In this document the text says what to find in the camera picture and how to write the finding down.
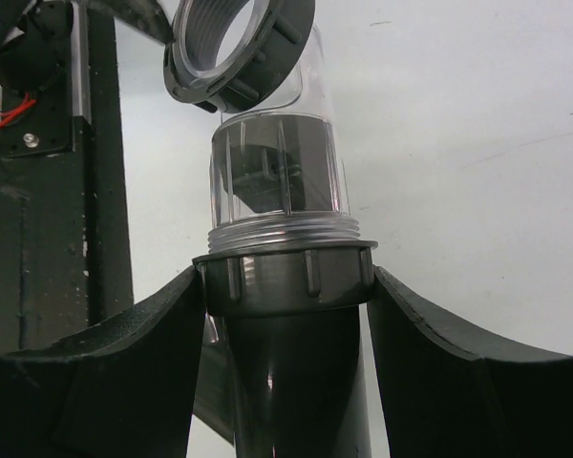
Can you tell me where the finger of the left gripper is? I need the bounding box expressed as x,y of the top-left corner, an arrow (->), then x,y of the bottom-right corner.
77,0 -> 174,45

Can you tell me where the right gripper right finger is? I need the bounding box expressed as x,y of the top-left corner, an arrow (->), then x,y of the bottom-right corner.
368,268 -> 573,457

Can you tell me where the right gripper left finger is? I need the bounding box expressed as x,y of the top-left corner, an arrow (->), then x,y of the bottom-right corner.
0,268 -> 204,457

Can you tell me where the grey tee pipe fitting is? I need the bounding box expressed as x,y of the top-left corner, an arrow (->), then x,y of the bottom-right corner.
194,241 -> 374,457

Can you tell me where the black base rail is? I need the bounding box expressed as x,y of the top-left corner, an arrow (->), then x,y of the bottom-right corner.
0,1 -> 133,354

